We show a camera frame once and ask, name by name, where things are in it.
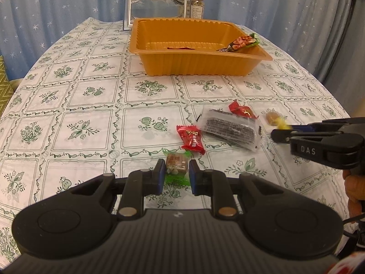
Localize red white printed clothing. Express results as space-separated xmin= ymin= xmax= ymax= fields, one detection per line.
xmin=326 ymin=253 xmax=358 ymax=274

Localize person's right hand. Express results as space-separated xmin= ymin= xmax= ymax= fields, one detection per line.
xmin=344 ymin=170 xmax=365 ymax=215

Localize lace trimmed grey curtain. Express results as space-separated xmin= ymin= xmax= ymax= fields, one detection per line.
xmin=342 ymin=0 xmax=365 ymax=117

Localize clear dark snack packet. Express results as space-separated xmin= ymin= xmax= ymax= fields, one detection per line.
xmin=198 ymin=108 xmax=262 ymax=151

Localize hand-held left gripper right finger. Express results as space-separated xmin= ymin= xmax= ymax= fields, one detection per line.
xmin=189 ymin=159 xmax=287 ymax=220

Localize yellow candy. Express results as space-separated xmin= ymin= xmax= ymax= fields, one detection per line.
xmin=266 ymin=111 xmax=292 ymax=129

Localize green zigzag cushion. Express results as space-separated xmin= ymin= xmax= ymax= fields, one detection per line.
xmin=0 ymin=55 xmax=15 ymax=115

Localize orange plastic tray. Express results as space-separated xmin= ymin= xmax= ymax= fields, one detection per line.
xmin=130 ymin=18 xmax=273 ymax=76

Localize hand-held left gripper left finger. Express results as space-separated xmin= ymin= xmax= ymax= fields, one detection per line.
xmin=68 ymin=159 xmax=167 ymax=221

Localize blue starry curtain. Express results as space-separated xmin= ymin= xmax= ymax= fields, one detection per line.
xmin=0 ymin=0 xmax=360 ymax=120

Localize floral checked tablecloth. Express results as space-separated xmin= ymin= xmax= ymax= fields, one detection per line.
xmin=0 ymin=17 xmax=352 ymax=269

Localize silver picture frame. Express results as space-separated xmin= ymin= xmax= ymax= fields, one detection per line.
xmin=123 ymin=0 xmax=190 ymax=32

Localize green candy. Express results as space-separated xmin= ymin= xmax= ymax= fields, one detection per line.
xmin=163 ymin=150 xmax=191 ymax=186

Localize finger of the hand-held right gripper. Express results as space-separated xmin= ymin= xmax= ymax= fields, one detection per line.
xmin=271 ymin=129 xmax=343 ymax=144
xmin=288 ymin=118 xmax=350 ymax=133

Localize green orange snack packet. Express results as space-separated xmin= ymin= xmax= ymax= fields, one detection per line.
xmin=217 ymin=33 xmax=261 ymax=53

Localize clear jar with gold lid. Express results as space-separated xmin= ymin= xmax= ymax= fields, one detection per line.
xmin=187 ymin=0 xmax=206 ymax=19

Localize red candy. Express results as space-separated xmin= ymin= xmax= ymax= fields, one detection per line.
xmin=176 ymin=124 xmax=206 ymax=155
xmin=228 ymin=100 xmax=259 ymax=119

